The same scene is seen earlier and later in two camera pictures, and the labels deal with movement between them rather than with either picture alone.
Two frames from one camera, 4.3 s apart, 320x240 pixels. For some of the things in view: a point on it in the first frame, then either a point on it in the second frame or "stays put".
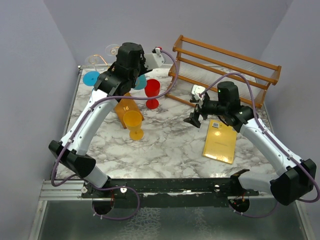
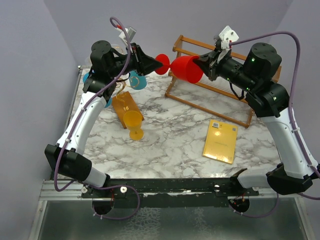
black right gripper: [193, 118] → [211, 63]
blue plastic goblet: [140, 82] stays put
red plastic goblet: [152, 89] → [183, 67]
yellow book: [220, 142] stays put
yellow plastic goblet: [132, 120] stays put
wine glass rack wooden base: [124, 106] stays put
